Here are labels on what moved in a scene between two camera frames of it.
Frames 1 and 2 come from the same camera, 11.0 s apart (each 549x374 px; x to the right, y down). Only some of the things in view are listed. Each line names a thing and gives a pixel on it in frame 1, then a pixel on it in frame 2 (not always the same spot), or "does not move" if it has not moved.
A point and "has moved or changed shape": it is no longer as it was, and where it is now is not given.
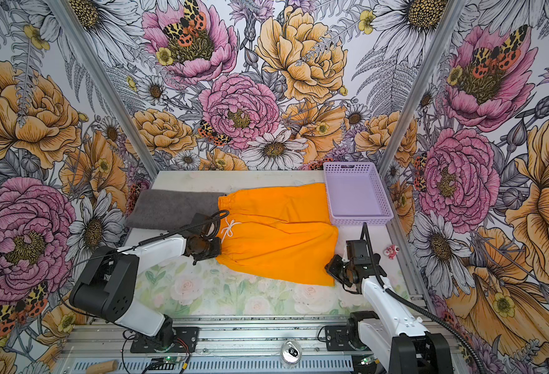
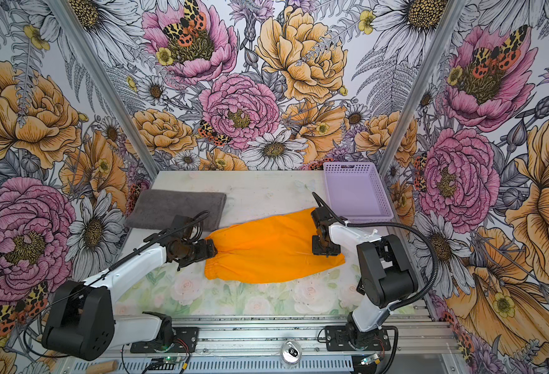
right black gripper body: x=339 y=269 -> x=325 y=247
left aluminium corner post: x=78 y=38 does not move
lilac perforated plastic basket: x=355 y=194 does not move
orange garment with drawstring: x=285 y=232 has moved or changed shape
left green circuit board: x=171 y=359 does not move
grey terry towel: x=168 y=209 does not move
